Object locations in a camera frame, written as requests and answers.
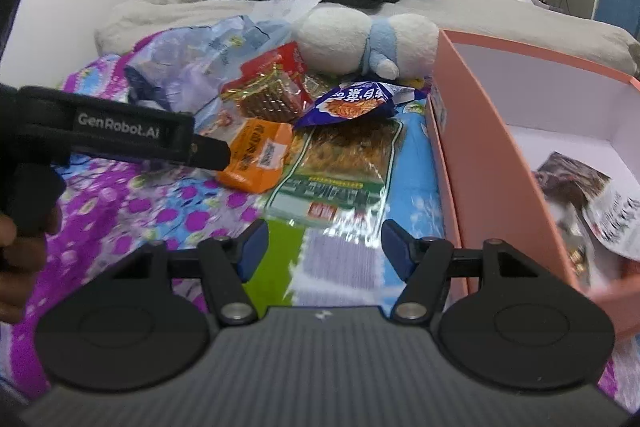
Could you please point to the white and blue plush toy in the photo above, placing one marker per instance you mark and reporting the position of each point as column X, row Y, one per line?
column 330, row 39

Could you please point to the clear packet of gold candies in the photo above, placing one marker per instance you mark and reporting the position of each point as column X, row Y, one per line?
column 577, row 257

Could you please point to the pink cardboard box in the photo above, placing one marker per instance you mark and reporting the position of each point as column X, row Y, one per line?
column 480, row 167

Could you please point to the brown and white snack packet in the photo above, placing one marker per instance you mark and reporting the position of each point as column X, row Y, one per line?
column 575, row 177

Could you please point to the purple floral printed bedsheet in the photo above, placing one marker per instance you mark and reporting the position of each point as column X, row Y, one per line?
column 150, row 217

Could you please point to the person's left hand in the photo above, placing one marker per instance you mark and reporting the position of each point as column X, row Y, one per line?
column 20, row 277

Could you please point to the gold-trimmed red snack packet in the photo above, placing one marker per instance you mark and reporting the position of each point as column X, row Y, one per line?
column 265, row 99

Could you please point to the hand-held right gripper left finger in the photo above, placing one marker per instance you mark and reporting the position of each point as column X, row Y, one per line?
column 252, row 252

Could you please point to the grey duvet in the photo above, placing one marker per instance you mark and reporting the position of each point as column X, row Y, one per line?
column 500, row 17

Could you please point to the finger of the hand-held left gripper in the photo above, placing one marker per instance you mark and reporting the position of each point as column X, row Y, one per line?
column 212, row 153

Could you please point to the blue and purple snack packet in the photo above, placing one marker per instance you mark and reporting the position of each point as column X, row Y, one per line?
column 350, row 104

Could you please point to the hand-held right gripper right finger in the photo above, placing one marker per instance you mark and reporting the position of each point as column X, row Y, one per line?
column 397, row 252

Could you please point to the clear blue plastic bag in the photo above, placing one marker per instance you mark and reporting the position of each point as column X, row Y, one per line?
column 200, row 52

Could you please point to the orange snack packet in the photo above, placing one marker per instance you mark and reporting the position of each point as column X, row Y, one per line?
column 260, row 152

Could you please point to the green clear noodle packet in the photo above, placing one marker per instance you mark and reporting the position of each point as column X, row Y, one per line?
column 340, row 157

